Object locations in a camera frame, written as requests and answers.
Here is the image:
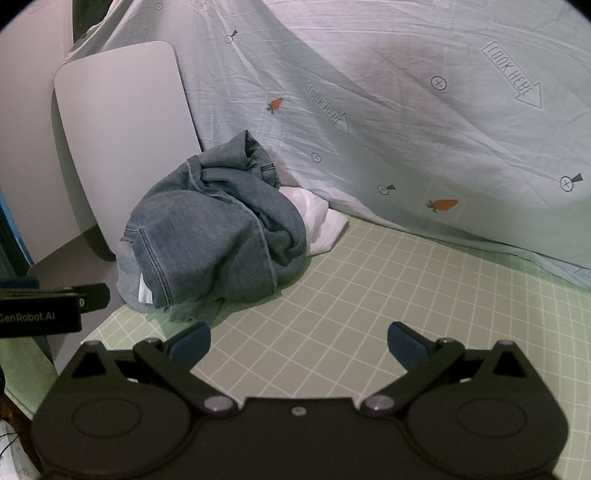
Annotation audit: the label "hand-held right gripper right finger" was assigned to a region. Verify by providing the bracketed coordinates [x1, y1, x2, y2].
[360, 322, 539, 418]

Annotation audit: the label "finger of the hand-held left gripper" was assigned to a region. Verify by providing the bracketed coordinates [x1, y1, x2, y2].
[0, 282, 112, 311]

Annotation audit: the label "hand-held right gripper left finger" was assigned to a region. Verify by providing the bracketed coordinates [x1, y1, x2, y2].
[59, 322, 241, 418]

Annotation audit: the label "blue denim jeans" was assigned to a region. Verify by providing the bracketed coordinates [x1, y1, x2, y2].
[121, 130, 309, 324]

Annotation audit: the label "grey-blue garment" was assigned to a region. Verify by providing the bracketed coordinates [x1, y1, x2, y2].
[116, 240, 158, 312]

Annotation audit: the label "white garment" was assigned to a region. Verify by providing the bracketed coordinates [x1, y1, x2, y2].
[277, 186, 349, 257]

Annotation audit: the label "white rounded board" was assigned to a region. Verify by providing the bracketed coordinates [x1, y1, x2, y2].
[54, 40, 205, 261]

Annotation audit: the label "light blue printed blanket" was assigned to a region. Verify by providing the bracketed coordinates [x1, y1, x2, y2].
[65, 0, 591, 291]

